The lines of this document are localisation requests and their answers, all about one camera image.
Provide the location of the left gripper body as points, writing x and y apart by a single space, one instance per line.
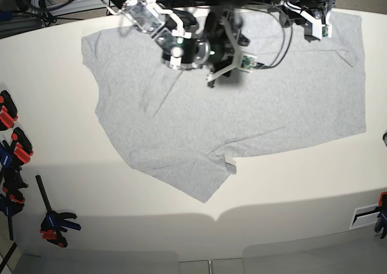
287 20

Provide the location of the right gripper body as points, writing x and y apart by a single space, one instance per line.
217 50

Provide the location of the grey T-shirt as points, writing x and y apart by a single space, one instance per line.
170 125

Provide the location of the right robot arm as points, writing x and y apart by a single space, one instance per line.
217 46

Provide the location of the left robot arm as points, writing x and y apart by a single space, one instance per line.
309 4

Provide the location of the orange black clamp upper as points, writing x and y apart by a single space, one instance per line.
9 112

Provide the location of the orange black clamp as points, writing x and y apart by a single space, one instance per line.
9 112
18 152

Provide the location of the blue clamp right edge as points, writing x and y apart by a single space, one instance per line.
381 224

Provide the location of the orange black clamp lower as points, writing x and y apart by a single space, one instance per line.
18 152

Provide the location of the blue black clamp left edge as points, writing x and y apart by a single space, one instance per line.
12 199

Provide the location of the blue orange bar clamp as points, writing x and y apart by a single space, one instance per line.
55 224

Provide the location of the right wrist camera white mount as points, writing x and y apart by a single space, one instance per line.
239 56

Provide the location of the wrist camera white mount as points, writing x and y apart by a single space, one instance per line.
239 56
317 20

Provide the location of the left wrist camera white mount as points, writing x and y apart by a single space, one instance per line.
317 20

